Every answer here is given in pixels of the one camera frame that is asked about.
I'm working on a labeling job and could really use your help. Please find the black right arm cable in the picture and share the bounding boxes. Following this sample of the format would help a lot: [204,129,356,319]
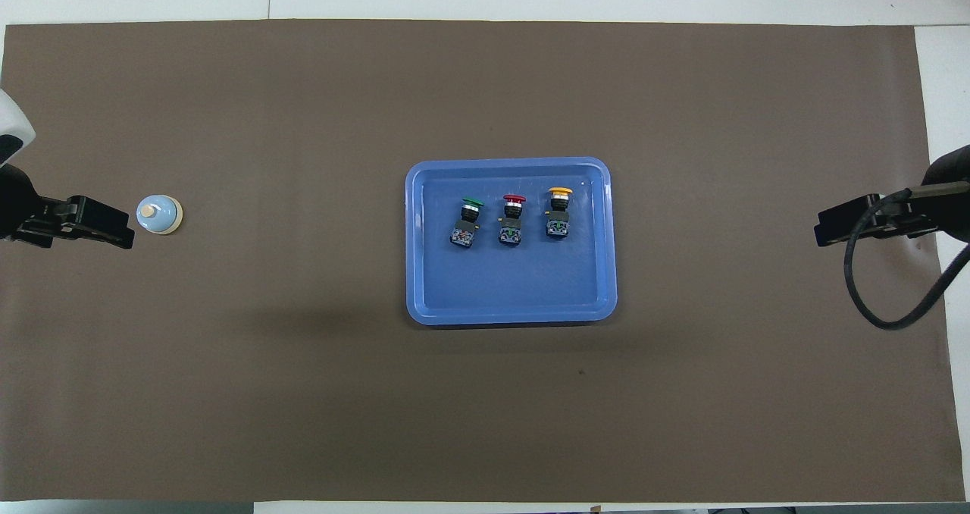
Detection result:
[844,183,970,331]

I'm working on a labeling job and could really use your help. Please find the blue plastic tray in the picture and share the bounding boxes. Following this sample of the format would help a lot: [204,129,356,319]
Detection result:
[405,156,618,327]

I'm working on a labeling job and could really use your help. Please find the brown paper table mat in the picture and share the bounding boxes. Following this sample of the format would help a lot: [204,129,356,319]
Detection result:
[0,19,966,503]

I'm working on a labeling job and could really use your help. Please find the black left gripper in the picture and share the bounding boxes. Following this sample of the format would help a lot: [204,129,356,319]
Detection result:
[0,165,136,252]

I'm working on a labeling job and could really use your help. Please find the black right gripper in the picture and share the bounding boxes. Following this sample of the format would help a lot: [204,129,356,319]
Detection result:
[814,145,970,249]

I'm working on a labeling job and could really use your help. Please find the green push button switch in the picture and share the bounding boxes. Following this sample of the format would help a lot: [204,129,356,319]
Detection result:
[449,196,486,249]

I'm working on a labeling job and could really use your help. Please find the red push button switch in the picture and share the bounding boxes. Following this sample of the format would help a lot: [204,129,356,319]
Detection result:
[497,193,527,247]

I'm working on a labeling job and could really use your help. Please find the light blue desk bell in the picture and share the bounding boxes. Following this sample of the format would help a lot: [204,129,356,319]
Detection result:
[136,195,183,237]

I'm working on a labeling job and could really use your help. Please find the yellow push button switch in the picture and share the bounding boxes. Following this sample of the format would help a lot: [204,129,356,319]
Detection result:
[545,186,574,242]

